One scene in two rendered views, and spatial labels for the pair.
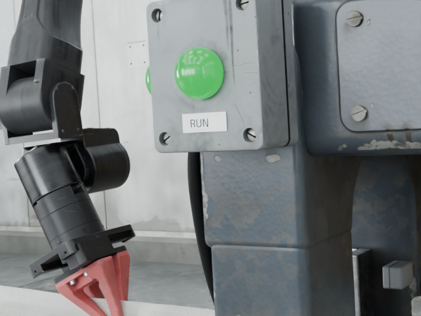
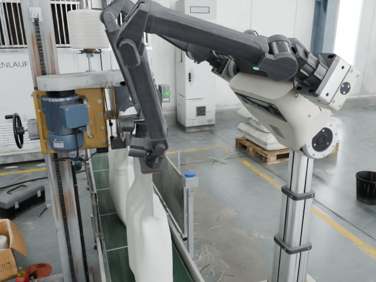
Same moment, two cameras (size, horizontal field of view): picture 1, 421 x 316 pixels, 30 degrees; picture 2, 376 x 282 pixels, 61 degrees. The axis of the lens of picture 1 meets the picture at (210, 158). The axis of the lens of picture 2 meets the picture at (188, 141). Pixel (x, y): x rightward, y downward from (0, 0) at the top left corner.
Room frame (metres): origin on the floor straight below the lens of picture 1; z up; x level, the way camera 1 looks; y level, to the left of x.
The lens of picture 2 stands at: (1.76, 1.16, 1.57)
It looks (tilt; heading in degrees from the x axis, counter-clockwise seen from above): 18 degrees down; 218
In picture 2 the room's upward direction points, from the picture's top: 1 degrees counter-clockwise
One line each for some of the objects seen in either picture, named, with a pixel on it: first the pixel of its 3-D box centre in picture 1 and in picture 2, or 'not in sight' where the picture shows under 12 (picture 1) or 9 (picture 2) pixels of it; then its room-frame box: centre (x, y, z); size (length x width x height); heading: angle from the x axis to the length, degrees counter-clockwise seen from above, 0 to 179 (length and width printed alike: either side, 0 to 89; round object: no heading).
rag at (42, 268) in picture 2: not in sight; (37, 271); (0.95, -0.83, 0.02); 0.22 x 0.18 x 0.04; 58
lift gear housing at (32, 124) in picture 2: not in sight; (33, 128); (1.01, -0.42, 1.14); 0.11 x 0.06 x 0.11; 58
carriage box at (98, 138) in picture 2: not in sight; (71, 116); (0.84, -0.34, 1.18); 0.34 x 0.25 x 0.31; 148
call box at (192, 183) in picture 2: not in sight; (189, 179); (0.46, 0.15, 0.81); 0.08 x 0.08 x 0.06; 58
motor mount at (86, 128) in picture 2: not in sight; (82, 112); (0.89, -0.16, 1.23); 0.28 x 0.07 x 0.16; 58
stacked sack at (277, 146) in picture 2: not in sight; (266, 139); (-2.30, -0.63, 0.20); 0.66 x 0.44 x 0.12; 58
